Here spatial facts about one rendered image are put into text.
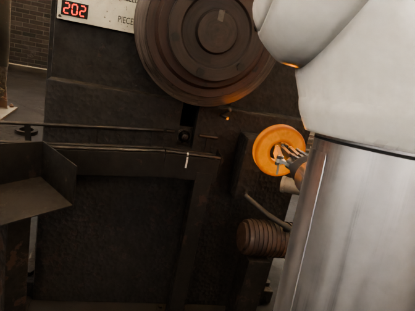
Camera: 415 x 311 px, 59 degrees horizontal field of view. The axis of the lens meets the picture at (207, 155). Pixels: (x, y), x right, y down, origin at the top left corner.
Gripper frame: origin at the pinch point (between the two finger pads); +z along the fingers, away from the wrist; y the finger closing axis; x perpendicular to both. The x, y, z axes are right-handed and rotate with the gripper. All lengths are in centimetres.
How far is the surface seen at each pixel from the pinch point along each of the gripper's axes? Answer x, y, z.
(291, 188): -17.9, 13.6, 10.4
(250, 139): -5.7, -1.8, 20.4
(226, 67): 17.3, -17.5, 13.5
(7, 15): -7, -163, 304
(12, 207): -24, -69, -7
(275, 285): -86, 40, 42
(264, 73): 17.0, -2.4, 22.0
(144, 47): 18, -42, 22
